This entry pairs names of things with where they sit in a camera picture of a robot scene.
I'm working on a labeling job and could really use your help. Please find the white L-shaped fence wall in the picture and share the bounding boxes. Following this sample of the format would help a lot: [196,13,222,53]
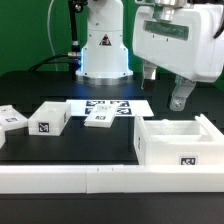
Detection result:
[0,165,224,194]

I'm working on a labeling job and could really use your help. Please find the white cabinet top block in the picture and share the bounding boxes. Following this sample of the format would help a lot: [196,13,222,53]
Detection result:
[28,101,71,136]

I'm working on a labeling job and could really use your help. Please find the white marker sheet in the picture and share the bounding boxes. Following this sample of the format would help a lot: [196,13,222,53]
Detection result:
[67,99,154,117]

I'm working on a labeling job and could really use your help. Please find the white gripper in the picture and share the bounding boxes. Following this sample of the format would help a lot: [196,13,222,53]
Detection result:
[132,4,224,111]

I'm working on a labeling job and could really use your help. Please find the black cables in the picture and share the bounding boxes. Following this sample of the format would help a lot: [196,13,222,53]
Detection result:
[27,50,82,73]

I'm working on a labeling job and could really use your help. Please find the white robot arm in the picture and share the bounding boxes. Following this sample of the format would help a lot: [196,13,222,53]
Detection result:
[77,0,224,111]

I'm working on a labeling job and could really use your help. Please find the white cabinet body box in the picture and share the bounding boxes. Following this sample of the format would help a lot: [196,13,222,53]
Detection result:
[134,114,224,166]

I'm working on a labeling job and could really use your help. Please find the white cabinet door panel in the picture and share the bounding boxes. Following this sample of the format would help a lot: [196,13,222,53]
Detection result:
[84,104,117,128]

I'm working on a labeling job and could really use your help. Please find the white block at left edge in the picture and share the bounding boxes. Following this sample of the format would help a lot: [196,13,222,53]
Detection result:
[0,126,5,149]

